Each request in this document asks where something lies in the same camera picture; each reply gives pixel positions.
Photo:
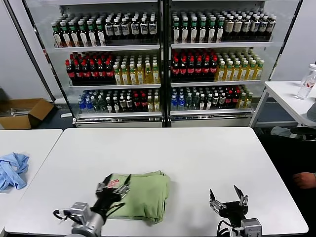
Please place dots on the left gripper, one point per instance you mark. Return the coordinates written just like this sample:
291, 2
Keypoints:
107, 200

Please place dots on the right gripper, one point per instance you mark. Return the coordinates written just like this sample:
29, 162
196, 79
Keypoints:
233, 211

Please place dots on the light green polo shirt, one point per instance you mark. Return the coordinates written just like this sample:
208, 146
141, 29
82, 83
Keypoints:
148, 197

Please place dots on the person's bare hand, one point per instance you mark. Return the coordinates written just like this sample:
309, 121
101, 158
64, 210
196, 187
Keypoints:
306, 180

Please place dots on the small white-cap dark bottle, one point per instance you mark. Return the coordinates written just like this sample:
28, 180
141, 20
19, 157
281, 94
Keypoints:
109, 106
216, 101
202, 103
209, 102
129, 105
116, 106
123, 105
222, 101

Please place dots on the clear green water bottle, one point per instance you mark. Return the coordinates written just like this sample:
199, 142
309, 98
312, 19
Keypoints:
189, 103
102, 105
196, 102
95, 106

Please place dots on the blue water bottle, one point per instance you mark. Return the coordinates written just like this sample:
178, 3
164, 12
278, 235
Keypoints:
181, 104
89, 106
174, 104
81, 107

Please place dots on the red-cap cola bottle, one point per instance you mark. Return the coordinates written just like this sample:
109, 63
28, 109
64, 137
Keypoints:
214, 67
70, 71
236, 99
78, 71
191, 68
137, 103
93, 71
86, 71
184, 68
109, 70
176, 68
101, 71
144, 103
199, 68
207, 67
229, 100

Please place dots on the small white floor piece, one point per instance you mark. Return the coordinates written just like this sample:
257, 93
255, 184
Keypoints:
66, 115

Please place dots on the grey-green cloth bundle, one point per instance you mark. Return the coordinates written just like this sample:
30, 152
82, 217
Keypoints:
281, 132

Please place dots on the yellow juice bottle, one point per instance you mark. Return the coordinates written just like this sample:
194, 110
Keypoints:
118, 77
252, 72
237, 73
125, 77
156, 75
229, 73
148, 75
244, 72
150, 105
259, 71
133, 76
248, 101
156, 104
221, 73
140, 76
242, 101

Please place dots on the black chair armrest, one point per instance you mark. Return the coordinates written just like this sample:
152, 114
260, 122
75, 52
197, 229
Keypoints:
303, 132

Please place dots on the crumpled light blue shirt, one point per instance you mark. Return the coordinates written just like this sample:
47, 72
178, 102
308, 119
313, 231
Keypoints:
13, 170

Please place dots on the brown cardboard box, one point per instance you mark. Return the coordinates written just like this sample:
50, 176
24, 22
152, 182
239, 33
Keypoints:
23, 121

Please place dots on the white side table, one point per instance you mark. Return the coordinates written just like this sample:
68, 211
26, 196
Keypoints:
284, 93

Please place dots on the silver metal rods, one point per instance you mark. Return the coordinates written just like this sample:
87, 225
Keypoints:
17, 112

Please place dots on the grey rounded object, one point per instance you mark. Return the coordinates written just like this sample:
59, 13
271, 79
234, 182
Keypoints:
313, 112

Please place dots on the beverage display cabinet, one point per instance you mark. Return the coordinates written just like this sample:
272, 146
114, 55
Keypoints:
111, 48
217, 45

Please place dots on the clear plastic water bottle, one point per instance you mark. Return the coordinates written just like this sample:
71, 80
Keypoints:
306, 86

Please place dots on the green-cap dark tea bottle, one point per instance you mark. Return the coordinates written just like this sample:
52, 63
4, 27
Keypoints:
211, 31
203, 31
185, 32
101, 35
74, 36
176, 32
194, 32
92, 35
57, 37
66, 36
220, 30
83, 36

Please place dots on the white-cap dark labelled bottle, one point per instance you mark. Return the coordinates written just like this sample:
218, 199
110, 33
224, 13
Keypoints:
271, 24
144, 27
255, 24
135, 27
153, 26
117, 28
247, 24
264, 24
109, 29
126, 28

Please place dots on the open glass cabinet door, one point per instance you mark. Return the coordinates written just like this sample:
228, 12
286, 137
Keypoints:
37, 49
287, 37

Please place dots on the beige-label drink bottle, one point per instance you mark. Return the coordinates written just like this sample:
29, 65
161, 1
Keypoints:
229, 25
238, 24

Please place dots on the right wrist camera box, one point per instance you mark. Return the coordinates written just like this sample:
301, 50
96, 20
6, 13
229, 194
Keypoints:
251, 227

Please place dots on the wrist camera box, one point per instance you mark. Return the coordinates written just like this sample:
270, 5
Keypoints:
251, 227
79, 211

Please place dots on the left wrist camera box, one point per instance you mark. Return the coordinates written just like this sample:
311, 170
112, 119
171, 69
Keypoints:
79, 211

